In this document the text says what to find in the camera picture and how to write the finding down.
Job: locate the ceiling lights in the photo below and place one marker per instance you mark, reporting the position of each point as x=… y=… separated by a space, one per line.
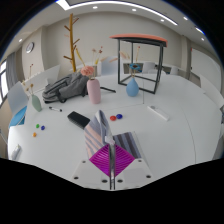
x=63 y=4

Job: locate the blue vase with dried flowers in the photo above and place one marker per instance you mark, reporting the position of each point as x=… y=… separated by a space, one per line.
x=132 y=88

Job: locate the green round magnet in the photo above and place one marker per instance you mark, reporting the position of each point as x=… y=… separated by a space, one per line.
x=37 y=126

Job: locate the grey backpack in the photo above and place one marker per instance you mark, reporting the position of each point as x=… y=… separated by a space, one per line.
x=66 y=87

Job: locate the green vase with dried flowers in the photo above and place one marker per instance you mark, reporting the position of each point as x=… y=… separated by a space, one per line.
x=36 y=104

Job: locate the black rectangular case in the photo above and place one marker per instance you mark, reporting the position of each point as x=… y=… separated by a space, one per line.
x=78 y=119

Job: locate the orange round magnet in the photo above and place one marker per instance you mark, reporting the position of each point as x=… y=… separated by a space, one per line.
x=34 y=134

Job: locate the black frame stand orange top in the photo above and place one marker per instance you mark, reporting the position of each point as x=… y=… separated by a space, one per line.
x=140 y=37

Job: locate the grey curtain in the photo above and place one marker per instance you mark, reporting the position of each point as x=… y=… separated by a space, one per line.
x=12 y=70

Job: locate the pink vase with flowers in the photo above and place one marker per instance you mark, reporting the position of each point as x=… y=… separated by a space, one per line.
x=94 y=91

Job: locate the window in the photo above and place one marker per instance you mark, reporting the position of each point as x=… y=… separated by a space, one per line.
x=3 y=83

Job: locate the round wall clock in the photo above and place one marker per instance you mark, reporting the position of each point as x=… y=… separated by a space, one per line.
x=29 y=47

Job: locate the wooden coat tree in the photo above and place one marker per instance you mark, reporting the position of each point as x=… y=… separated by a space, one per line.
x=71 y=40

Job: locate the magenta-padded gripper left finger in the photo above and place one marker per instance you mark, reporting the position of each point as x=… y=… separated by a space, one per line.
x=101 y=160

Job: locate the black marker pen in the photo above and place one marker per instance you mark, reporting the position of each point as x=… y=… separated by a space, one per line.
x=55 y=109

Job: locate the white flat bar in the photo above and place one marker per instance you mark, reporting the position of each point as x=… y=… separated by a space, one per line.
x=158 y=113

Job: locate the red round magnet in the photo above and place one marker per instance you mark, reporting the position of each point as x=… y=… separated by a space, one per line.
x=113 y=118

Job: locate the grey striped towel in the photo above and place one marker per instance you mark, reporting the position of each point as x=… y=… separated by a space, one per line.
x=96 y=133

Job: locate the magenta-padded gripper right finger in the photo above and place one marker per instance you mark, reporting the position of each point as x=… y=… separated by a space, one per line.
x=121 y=160

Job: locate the white chair with blue seat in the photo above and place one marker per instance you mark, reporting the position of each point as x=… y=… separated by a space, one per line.
x=18 y=98

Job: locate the blue round magnet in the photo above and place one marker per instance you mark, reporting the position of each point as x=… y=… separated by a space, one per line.
x=42 y=127
x=119 y=116

